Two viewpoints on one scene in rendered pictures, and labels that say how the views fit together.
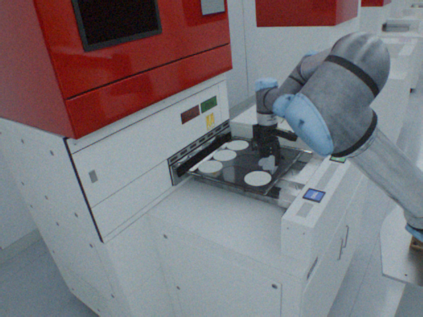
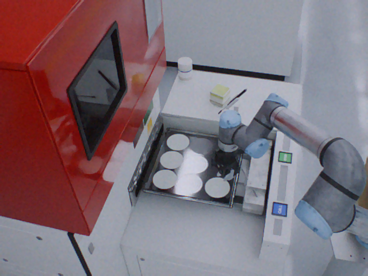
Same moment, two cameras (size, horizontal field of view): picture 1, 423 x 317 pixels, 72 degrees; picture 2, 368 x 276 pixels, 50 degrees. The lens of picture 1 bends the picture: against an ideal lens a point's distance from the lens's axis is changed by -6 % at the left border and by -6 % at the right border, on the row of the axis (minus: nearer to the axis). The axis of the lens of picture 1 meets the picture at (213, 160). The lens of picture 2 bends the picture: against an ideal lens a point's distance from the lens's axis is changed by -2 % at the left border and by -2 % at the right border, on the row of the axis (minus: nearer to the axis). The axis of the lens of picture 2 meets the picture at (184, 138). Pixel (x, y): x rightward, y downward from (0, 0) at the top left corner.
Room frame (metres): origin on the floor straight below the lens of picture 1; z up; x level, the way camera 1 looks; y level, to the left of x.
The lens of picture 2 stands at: (0.13, 0.34, 2.22)
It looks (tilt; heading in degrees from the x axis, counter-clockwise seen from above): 46 degrees down; 337
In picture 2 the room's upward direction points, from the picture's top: 3 degrees counter-clockwise
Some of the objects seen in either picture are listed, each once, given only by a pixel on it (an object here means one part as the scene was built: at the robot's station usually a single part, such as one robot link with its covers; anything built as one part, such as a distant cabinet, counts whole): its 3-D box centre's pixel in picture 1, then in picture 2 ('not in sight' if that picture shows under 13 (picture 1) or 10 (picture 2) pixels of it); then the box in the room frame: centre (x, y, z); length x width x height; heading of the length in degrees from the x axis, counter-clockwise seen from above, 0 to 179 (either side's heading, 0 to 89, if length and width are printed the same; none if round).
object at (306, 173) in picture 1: (308, 179); (257, 176); (0.99, -0.35, 0.87); 0.36 x 0.08 x 0.03; 141
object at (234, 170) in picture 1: (246, 160); (196, 164); (1.14, -0.14, 0.90); 0.34 x 0.34 x 0.01; 51
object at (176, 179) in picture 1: (204, 152); (148, 158); (1.26, 0.04, 0.89); 0.44 x 0.02 x 0.10; 141
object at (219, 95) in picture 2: not in sight; (220, 95); (1.39, -0.39, 1.00); 0.07 x 0.07 x 0.07; 32
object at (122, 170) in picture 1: (171, 143); (127, 171); (1.13, 0.16, 1.02); 0.82 x 0.03 x 0.40; 141
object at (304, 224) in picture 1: (326, 192); (280, 192); (0.86, -0.38, 0.89); 0.55 x 0.09 x 0.14; 141
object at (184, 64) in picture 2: not in sight; (185, 68); (1.63, -0.32, 1.01); 0.07 x 0.07 x 0.10
